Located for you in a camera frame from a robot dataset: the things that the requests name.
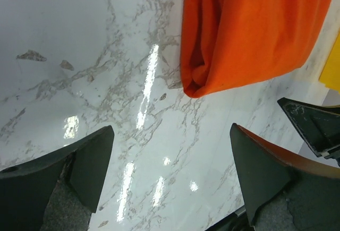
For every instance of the orange t-shirt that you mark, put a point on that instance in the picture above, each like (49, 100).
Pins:
(227, 44)

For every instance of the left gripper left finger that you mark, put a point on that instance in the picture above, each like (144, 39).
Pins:
(60, 190)

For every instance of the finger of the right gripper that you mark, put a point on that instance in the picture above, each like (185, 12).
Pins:
(318, 126)

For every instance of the yellow plastic tray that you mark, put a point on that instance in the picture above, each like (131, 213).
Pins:
(330, 75)

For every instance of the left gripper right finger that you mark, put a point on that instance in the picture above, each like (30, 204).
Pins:
(283, 190)

